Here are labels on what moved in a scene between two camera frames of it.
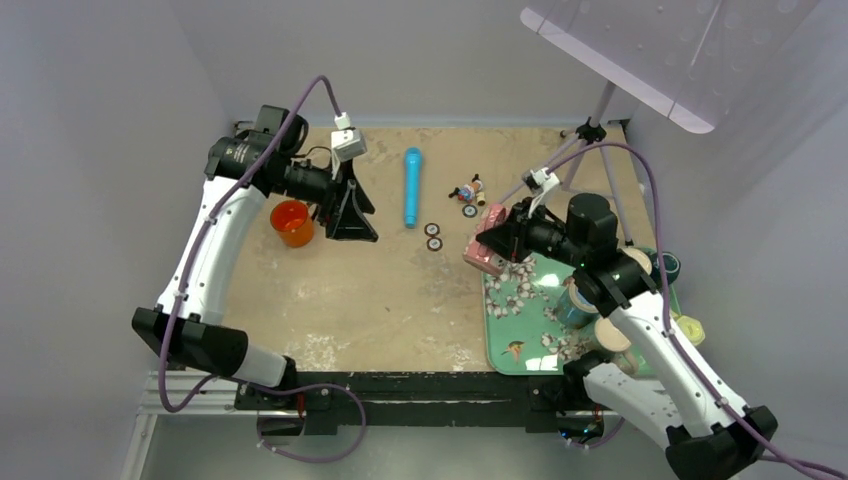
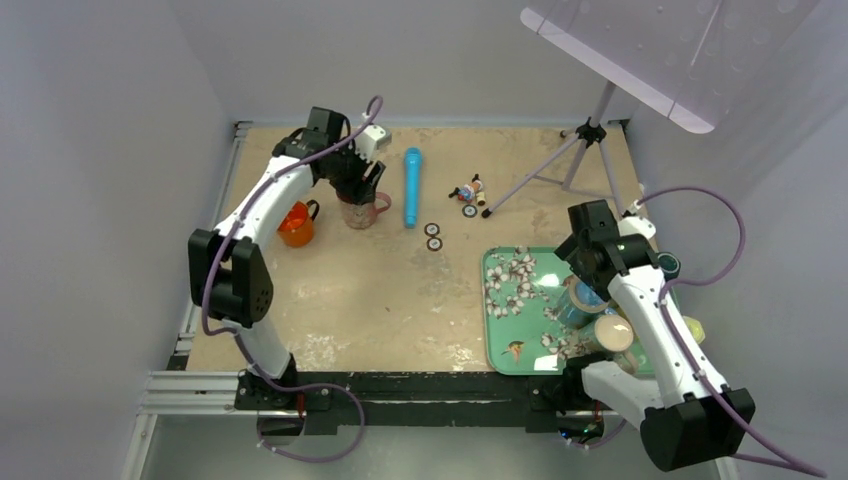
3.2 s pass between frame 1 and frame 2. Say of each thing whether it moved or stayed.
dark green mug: stayed
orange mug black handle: stayed
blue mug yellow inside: stayed
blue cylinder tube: stayed
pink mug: moved
